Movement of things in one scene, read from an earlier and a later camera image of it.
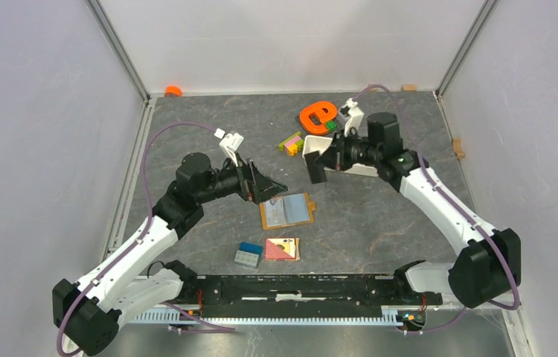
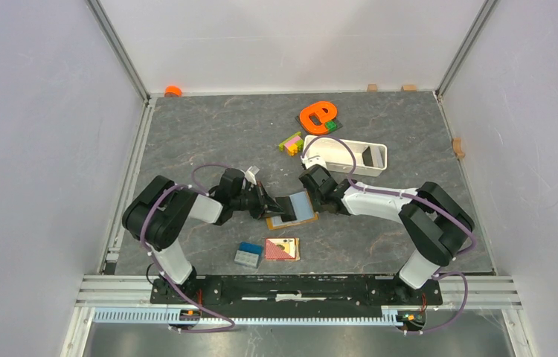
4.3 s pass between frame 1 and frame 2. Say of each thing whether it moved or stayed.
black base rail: stayed
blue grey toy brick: stayed
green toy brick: stayed
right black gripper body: moved
